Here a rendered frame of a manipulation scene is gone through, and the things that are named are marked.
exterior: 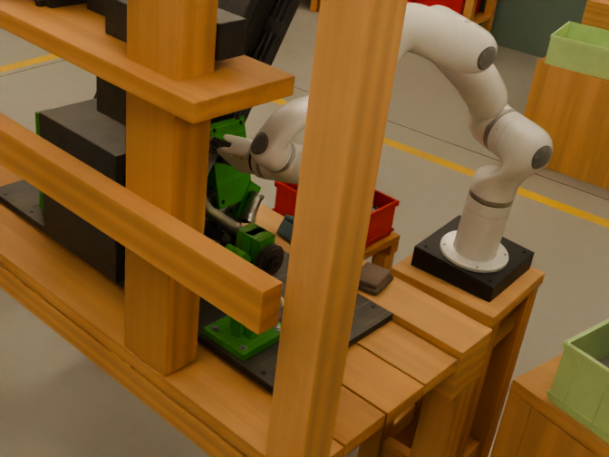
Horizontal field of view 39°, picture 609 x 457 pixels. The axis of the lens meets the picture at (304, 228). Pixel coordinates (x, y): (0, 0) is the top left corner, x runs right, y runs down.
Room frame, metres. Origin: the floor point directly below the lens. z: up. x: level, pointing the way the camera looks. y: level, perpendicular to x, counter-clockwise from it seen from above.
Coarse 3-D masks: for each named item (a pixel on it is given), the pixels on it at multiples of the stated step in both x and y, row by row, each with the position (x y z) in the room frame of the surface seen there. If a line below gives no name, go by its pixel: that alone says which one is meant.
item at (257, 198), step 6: (252, 192) 1.86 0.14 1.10; (252, 198) 1.86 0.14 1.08; (258, 198) 1.86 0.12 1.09; (246, 204) 1.85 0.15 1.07; (252, 204) 1.85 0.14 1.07; (258, 204) 1.85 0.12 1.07; (246, 210) 1.84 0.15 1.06; (252, 210) 1.84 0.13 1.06; (240, 216) 1.83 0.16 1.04; (246, 216) 1.82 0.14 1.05; (252, 216) 1.83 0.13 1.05; (246, 222) 1.84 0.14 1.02
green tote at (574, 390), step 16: (608, 320) 1.70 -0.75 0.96; (576, 336) 1.62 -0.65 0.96; (592, 336) 1.66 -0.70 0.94; (608, 336) 1.71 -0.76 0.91; (576, 352) 1.56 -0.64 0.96; (592, 352) 1.67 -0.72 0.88; (608, 352) 1.73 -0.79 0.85; (560, 368) 1.59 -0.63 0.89; (576, 368) 1.56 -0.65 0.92; (592, 368) 1.53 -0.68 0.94; (608, 368) 1.51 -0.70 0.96; (560, 384) 1.58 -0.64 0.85; (576, 384) 1.55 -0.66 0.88; (592, 384) 1.52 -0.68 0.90; (608, 384) 1.50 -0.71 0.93; (560, 400) 1.56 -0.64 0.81; (576, 400) 1.54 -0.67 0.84; (592, 400) 1.52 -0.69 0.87; (608, 400) 1.49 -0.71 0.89; (576, 416) 1.53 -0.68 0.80; (592, 416) 1.51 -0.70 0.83; (608, 416) 1.48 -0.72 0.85; (608, 432) 1.47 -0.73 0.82
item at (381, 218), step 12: (276, 192) 2.29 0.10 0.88; (288, 192) 2.26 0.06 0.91; (276, 204) 2.29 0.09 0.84; (288, 204) 2.26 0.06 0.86; (372, 204) 2.30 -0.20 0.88; (384, 204) 2.29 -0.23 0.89; (396, 204) 2.26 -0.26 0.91; (372, 216) 2.17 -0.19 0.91; (384, 216) 2.23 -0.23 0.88; (372, 228) 2.19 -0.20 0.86; (384, 228) 2.24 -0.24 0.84; (372, 240) 2.19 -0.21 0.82
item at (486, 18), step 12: (312, 0) 7.61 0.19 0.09; (408, 0) 7.17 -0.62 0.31; (420, 0) 7.09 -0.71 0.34; (432, 0) 7.04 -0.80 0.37; (444, 0) 6.99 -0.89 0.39; (456, 0) 6.93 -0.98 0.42; (468, 0) 6.84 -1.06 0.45; (480, 0) 7.25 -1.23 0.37; (492, 0) 7.19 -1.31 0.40; (468, 12) 6.83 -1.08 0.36; (480, 12) 7.28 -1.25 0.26; (492, 12) 7.19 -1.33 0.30
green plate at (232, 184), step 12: (228, 120) 1.88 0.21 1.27; (240, 120) 1.91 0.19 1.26; (216, 132) 1.85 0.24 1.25; (228, 132) 1.87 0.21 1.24; (240, 132) 1.90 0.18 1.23; (216, 168) 1.82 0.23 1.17; (228, 168) 1.85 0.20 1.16; (216, 180) 1.81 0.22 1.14; (228, 180) 1.84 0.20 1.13; (240, 180) 1.87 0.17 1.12; (216, 192) 1.81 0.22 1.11; (228, 192) 1.83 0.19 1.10; (240, 192) 1.86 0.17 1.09; (228, 204) 1.83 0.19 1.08
